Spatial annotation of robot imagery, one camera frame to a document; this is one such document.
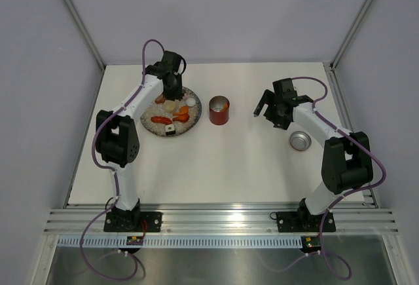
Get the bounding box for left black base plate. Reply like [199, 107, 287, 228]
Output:
[103, 212, 162, 233]

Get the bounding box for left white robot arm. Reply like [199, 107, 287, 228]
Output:
[92, 50, 186, 231]

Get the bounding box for speckled round plate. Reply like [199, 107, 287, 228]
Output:
[140, 87, 202, 137]

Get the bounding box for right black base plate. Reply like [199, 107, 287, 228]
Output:
[274, 211, 323, 233]

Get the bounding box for aluminium mounting rail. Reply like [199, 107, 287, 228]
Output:
[43, 201, 399, 236]

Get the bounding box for sushi roll piece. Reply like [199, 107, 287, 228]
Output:
[165, 124, 176, 136]

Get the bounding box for silver tin lid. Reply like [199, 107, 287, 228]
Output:
[289, 131, 312, 151]

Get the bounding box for brown chicken leg toy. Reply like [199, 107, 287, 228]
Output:
[155, 94, 166, 104]

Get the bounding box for right aluminium frame post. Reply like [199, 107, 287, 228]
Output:
[329, 0, 375, 72]

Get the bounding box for white slotted cable duct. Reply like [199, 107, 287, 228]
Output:
[58, 235, 302, 249]

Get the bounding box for beige dumpling toy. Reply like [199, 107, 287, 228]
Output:
[163, 100, 177, 113]

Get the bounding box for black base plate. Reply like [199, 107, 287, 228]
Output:
[103, 212, 162, 233]
[274, 211, 323, 233]

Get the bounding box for red sausage toy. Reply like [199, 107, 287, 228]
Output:
[151, 116, 173, 125]

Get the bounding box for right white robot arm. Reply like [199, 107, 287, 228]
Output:
[253, 77, 373, 230]

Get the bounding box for aluminium frame post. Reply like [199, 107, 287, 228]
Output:
[329, 0, 375, 72]
[62, 0, 106, 73]

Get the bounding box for left aluminium frame post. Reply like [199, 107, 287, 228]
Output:
[62, 0, 106, 73]

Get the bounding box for red cylindrical tin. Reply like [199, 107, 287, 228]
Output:
[209, 96, 230, 126]

